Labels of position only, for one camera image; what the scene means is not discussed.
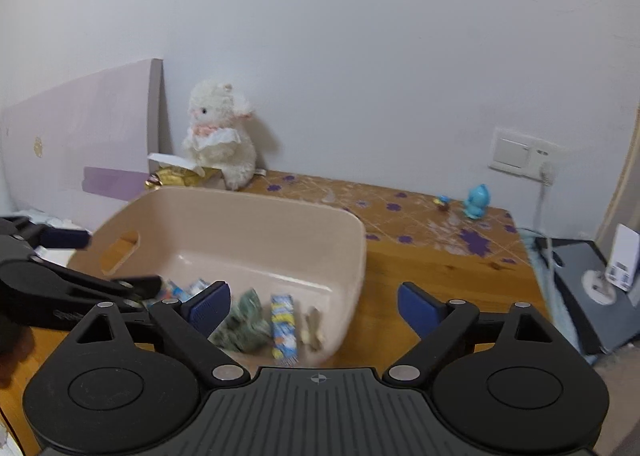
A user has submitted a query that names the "white wall switch socket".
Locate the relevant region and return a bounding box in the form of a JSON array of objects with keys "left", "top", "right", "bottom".
[{"left": 488, "top": 128, "right": 567, "bottom": 182}]

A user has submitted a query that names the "small colourful spinning toy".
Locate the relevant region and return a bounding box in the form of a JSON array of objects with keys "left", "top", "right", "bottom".
[{"left": 433, "top": 196, "right": 451, "bottom": 211}]

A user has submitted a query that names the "beige plastic storage basket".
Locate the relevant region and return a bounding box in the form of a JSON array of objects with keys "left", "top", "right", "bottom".
[{"left": 68, "top": 187, "right": 366, "bottom": 367}]

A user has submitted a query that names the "white plug and cable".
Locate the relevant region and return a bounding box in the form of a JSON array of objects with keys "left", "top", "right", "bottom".
[{"left": 534, "top": 161, "right": 558, "bottom": 278}]

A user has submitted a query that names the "white desk stand device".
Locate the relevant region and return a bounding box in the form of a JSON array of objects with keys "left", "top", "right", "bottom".
[{"left": 582, "top": 224, "right": 639, "bottom": 308}]

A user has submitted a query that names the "small wooden figure toy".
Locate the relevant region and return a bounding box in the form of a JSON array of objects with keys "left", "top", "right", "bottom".
[{"left": 300, "top": 306, "right": 323, "bottom": 352}]

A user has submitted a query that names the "colourful long cartoon box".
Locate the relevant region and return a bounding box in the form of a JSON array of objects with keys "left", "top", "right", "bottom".
[{"left": 271, "top": 294, "right": 298, "bottom": 366}]

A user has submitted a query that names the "blue penguin figurine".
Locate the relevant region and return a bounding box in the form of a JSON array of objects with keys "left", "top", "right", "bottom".
[{"left": 463, "top": 184, "right": 490, "bottom": 220}]

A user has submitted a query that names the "purple patterned table mat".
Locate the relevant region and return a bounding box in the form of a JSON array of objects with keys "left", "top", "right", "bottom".
[{"left": 245, "top": 170, "right": 529, "bottom": 268}]

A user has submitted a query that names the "white plush lamb toy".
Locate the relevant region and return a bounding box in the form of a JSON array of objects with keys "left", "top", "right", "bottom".
[{"left": 182, "top": 79, "right": 257, "bottom": 190}]

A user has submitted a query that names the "green packet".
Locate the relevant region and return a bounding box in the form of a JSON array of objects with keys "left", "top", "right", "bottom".
[{"left": 208, "top": 289, "right": 271, "bottom": 353}]

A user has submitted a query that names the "gold foil snack bag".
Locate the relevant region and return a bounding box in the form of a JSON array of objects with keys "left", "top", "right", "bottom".
[{"left": 144, "top": 166, "right": 226, "bottom": 190}]

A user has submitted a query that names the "blue orange cartoon box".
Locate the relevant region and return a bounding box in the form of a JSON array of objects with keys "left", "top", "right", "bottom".
[{"left": 143, "top": 280, "right": 209, "bottom": 308}]

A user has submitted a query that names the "pink headboard panel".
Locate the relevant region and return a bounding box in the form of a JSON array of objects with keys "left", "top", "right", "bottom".
[{"left": 1, "top": 58, "right": 163, "bottom": 230}]

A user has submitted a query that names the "white bedding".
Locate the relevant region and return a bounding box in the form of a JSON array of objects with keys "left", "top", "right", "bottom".
[{"left": 8, "top": 210, "right": 91, "bottom": 265}]

